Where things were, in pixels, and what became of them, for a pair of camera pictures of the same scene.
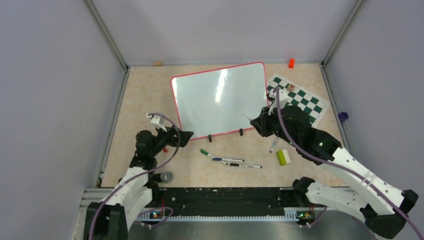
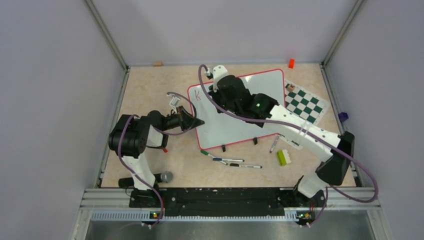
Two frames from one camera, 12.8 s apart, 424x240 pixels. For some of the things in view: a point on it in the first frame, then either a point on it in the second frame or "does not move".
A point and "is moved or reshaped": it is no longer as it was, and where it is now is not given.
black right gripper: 261,122 -> 214,95
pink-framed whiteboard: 220,100 is moved or reshaped
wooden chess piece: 291,87 does not move
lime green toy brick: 283,157 does not move
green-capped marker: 204,152 does not move
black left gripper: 174,140 -> 186,121
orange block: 291,63 does not move
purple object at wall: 343,116 does not move
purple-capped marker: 273,145 does not move
